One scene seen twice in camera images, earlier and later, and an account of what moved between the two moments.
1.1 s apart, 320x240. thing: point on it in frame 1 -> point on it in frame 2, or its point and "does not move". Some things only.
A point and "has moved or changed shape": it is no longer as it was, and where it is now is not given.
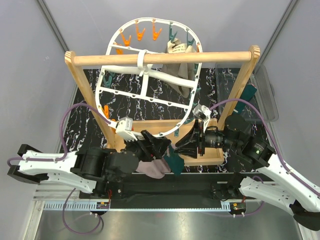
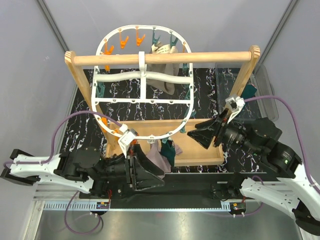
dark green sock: x=176 y=162 has moved or changed shape
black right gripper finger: x=191 y=152 -> x=203 y=136
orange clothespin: x=139 y=35 -> x=122 y=42
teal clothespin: x=171 y=36 -> x=155 y=40
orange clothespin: x=126 y=42 -> x=107 y=52
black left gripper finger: x=157 y=146 -> x=145 y=162
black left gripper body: x=138 y=147 -> x=122 y=167
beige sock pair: x=183 y=70 -> x=158 y=47
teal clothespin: x=189 y=43 -> x=173 y=43
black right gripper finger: x=192 y=136 -> x=210 y=124
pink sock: x=156 y=168 has moved or changed shape
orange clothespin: x=155 y=34 -> x=138 y=40
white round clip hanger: x=153 y=134 -> x=142 y=75
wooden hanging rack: x=78 y=60 does not move
